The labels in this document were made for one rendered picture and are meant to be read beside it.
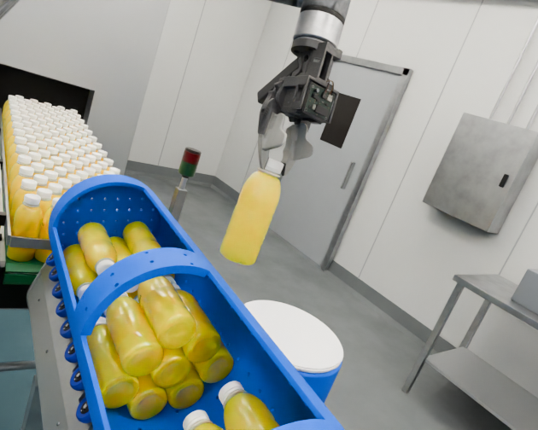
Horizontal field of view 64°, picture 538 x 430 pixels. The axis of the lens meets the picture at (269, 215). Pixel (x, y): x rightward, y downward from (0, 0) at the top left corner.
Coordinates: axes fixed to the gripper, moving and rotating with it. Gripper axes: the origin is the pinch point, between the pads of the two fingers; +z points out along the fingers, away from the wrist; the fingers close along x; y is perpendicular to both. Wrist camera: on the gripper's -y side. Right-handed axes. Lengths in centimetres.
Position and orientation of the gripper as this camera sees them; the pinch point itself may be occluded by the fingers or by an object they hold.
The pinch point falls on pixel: (272, 164)
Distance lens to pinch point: 72.8
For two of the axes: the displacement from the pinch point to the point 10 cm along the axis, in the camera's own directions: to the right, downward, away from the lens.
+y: 6.0, 2.1, -7.7
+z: -2.7, 9.6, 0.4
